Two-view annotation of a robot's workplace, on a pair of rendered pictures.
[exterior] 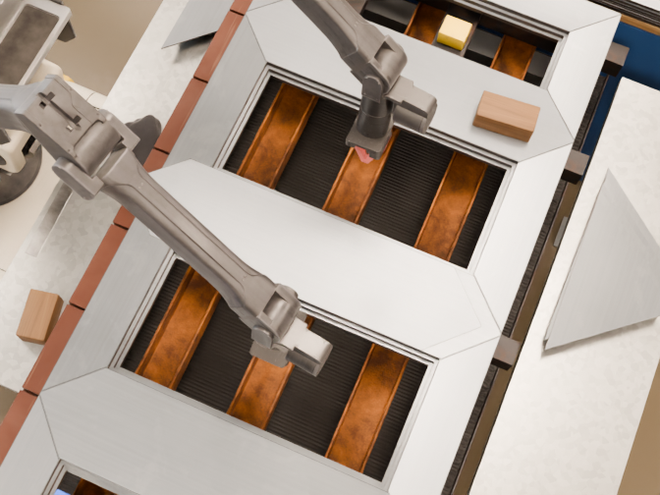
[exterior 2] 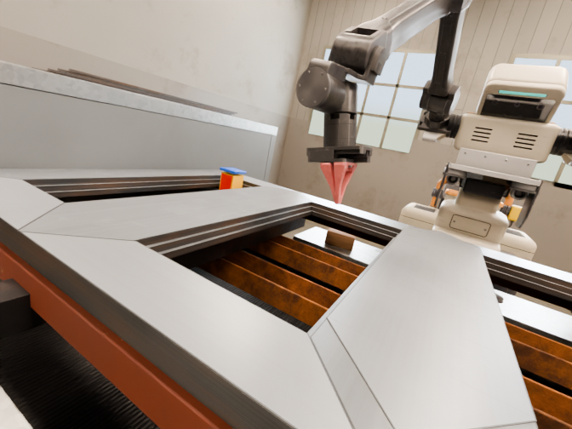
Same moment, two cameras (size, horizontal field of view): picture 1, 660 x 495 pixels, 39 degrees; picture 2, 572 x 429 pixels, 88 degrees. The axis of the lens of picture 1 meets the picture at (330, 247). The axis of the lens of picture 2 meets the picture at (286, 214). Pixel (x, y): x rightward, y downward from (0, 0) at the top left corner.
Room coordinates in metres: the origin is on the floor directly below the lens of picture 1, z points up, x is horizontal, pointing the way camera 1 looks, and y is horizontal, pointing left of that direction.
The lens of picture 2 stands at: (0.41, -0.47, 1.02)
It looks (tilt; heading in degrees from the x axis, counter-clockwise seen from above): 15 degrees down; 100
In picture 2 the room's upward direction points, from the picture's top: 12 degrees clockwise
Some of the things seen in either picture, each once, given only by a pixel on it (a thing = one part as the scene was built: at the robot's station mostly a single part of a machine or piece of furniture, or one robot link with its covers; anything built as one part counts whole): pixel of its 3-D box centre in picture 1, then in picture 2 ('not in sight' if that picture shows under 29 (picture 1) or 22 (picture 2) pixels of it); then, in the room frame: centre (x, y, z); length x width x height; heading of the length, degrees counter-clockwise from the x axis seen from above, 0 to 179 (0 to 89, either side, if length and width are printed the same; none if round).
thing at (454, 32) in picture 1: (454, 32); not in sight; (1.17, -0.22, 0.79); 0.06 x 0.05 x 0.04; 73
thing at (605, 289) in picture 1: (620, 272); not in sight; (0.66, -0.60, 0.77); 0.45 x 0.20 x 0.04; 163
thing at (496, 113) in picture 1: (506, 116); not in sight; (0.93, -0.33, 0.87); 0.12 x 0.06 x 0.05; 78
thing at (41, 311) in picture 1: (39, 317); (340, 238); (0.45, 0.57, 0.70); 0.10 x 0.06 x 0.05; 174
